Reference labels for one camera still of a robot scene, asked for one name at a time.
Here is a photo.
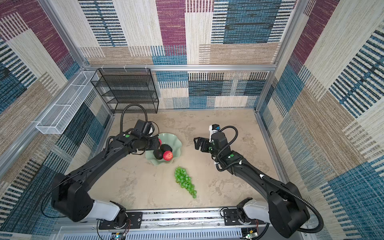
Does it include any green fake grape bunch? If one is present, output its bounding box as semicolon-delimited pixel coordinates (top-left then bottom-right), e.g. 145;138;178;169
174;167;197;199

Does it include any dark fake avocado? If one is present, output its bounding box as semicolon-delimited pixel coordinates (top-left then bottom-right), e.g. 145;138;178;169
153;149;164;160
160;144;173;152

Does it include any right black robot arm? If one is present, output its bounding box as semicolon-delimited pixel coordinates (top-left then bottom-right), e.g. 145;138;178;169
194;125;324;238

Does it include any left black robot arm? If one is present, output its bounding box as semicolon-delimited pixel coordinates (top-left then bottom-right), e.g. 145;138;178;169
40;104;160;229

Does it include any mint green wavy bowl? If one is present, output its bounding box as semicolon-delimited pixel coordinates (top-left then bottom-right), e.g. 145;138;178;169
145;133;182;166

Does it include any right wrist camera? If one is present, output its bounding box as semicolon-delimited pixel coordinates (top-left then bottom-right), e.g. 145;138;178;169
209;124;220;135

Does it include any black wire shelf rack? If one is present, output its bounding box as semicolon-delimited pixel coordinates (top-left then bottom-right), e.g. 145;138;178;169
91;68;159;114

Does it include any aluminium front rail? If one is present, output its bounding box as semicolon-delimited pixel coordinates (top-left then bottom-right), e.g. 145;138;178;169
53;205;310;240

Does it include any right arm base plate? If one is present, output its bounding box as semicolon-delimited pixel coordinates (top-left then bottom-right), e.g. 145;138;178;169
220;207;266;226

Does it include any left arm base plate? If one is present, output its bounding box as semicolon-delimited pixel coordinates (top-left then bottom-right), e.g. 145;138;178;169
98;212;143;231

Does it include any white wire mesh basket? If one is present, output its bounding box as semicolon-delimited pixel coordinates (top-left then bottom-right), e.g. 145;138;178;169
36;71;95;135

